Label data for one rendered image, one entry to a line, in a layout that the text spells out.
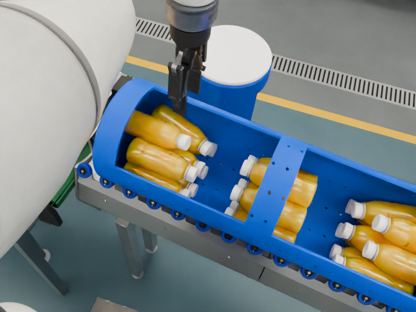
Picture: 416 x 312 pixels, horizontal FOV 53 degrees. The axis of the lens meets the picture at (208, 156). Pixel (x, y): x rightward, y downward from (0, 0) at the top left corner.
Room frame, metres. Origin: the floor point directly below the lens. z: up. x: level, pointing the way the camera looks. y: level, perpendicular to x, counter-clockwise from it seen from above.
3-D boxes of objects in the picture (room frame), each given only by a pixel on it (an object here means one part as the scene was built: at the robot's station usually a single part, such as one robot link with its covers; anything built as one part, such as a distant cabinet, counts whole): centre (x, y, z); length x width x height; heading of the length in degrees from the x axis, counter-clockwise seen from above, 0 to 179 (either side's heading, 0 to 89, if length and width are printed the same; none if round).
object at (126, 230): (0.59, 0.27, 0.31); 0.06 x 0.06 x 0.63; 71
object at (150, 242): (0.72, 0.22, 0.31); 0.06 x 0.06 x 0.63; 71
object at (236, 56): (1.05, -0.03, 1.03); 0.28 x 0.28 x 0.01
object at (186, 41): (0.60, 0.06, 1.47); 0.08 x 0.07 x 0.09; 161
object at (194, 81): (0.63, 0.05, 1.32); 0.03 x 0.01 x 0.07; 71
